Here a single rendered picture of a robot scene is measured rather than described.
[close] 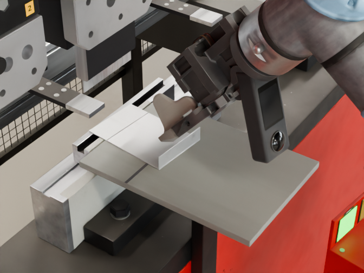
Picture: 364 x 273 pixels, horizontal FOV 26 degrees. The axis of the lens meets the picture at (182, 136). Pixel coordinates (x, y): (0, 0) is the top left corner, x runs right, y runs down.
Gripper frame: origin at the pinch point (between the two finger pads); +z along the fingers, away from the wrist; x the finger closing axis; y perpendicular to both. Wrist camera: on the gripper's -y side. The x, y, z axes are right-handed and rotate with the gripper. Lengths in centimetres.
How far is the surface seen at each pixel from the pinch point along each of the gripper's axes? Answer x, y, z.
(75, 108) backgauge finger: 2.1, 11.6, 15.2
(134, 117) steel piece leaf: -2.1, 5.6, 10.5
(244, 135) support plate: -8.9, -5.5, 1.4
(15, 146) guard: -38, 24, 115
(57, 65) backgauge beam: -10.8, 21.7, 32.4
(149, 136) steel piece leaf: 0.0, 2.0, 7.5
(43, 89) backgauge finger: 1.8, 17.1, 19.7
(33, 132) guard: -45, 25, 115
